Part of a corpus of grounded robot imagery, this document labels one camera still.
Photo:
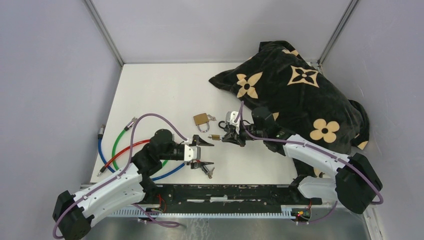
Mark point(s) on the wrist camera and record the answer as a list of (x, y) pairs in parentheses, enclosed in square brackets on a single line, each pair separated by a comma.
[(233, 119), (192, 153)]

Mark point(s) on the large brass padlock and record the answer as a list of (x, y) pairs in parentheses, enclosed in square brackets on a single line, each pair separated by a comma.
[(201, 120)]

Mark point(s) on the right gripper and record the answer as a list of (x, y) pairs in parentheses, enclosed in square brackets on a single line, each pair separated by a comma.
[(233, 137)]

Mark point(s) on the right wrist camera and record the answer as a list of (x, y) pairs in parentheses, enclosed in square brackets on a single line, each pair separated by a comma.
[(233, 119)]

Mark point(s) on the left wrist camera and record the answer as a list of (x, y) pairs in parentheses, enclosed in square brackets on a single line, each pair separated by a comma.
[(192, 153)]

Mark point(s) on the large padlock keys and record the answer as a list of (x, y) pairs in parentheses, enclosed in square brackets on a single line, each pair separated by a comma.
[(211, 118)]

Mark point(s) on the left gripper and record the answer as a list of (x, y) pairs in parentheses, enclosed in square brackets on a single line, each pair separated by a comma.
[(198, 141)]

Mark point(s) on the black padlock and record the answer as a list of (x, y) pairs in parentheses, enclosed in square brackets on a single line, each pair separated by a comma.
[(223, 125)]

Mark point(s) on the small brass padlock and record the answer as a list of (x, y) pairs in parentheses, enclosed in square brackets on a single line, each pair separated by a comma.
[(215, 137)]

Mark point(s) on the black floral blanket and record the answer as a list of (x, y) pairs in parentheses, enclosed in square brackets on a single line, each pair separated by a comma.
[(299, 97)]

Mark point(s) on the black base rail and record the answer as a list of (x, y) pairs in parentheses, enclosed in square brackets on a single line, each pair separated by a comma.
[(225, 198)]

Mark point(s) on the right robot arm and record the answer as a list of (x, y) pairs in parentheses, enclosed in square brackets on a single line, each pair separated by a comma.
[(349, 180)]

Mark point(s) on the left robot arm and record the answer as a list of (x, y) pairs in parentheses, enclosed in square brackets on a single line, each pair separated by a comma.
[(75, 214)]

